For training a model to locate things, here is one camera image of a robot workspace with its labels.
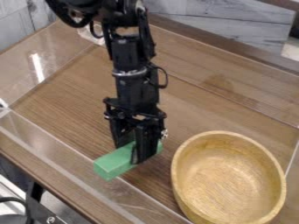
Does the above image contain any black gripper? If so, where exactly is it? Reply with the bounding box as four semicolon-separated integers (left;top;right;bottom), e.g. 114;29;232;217
104;69;168;165

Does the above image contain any green rectangular block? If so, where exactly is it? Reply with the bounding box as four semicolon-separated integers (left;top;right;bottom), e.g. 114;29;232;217
92;139;164;181

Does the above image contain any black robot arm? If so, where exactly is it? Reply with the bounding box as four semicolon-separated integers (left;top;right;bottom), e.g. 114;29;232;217
45;0;166;164

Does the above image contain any brown wooden bowl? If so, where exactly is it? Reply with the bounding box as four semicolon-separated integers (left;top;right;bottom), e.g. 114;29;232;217
170;130;285;224

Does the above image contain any clear acrylic front barrier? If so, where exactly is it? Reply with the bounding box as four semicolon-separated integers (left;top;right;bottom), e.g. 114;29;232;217
0;108;190;224

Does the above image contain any black table leg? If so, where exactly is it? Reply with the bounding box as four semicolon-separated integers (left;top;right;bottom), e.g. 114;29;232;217
25;182;45;202

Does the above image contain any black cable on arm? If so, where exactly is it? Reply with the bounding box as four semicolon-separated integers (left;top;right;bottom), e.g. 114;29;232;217
146;62;169;89

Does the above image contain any clear acrylic corner bracket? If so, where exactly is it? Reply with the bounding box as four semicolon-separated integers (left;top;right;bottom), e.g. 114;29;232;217
77;26;105;46

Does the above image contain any black cable under table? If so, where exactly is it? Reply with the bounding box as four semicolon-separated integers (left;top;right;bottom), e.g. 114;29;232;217
0;195;26;224

